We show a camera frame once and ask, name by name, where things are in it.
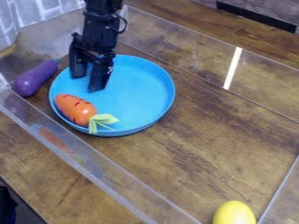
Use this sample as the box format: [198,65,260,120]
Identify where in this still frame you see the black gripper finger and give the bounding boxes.
[69,46,88,79]
[88,60,113,92]

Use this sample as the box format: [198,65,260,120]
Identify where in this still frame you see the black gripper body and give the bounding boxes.
[69,10,127,64]

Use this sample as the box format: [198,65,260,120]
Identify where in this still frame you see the blue plastic plate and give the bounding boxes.
[49,55,175,137]

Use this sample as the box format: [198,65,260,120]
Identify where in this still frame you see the orange toy carrot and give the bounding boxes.
[53,94,119,134]

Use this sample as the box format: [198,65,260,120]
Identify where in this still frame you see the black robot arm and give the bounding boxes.
[69,0,127,92]

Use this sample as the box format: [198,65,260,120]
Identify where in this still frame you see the purple toy eggplant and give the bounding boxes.
[13,59,59,97]

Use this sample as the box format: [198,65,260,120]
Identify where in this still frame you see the white curtain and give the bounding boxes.
[0,0,84,51]

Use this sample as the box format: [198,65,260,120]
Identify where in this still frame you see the yellow toy lemon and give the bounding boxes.
[212,200,258,224]

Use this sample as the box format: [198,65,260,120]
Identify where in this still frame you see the clear acrylic enclosure wall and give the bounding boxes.
[0,0,299,224]

